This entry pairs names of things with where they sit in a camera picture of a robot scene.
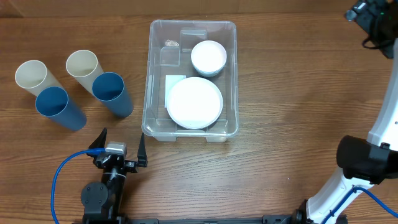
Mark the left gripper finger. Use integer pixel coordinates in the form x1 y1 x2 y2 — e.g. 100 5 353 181
137 133 148 167
88 128 107 149

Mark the dark blue cup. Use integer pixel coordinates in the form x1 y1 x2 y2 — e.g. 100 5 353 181
35 86 86 131
92 72 133 118

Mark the light blue bowl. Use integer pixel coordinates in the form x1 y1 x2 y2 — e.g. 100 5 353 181
197 70 221 75

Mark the pink bowl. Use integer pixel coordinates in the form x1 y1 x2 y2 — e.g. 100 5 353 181
191 40 227 73

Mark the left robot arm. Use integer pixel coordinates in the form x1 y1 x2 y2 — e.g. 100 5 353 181
81 128 148 224

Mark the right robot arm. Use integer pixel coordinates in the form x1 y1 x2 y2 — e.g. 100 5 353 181
283 0 397 224

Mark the white round plate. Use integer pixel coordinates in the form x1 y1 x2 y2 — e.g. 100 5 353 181
166 77 223 129

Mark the beige cup centre left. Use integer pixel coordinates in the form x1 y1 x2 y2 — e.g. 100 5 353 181
65 50 104 94

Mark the beige cup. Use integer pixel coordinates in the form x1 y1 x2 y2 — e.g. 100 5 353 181
65 50 104 94
15 60 63 96

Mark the clear plastic storage bin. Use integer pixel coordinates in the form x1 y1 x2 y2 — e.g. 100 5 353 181
142 20 239 142

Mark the beige cup far left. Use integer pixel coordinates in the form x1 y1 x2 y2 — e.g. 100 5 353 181
15 60 63 96

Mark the left blue cable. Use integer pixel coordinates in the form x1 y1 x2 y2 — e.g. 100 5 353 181
50 148 106 224

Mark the blue cable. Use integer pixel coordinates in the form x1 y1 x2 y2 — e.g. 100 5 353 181
321 185 398 224
50 148 106 224

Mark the right blue cable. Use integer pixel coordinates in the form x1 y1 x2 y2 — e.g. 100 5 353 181
321 185 398 224

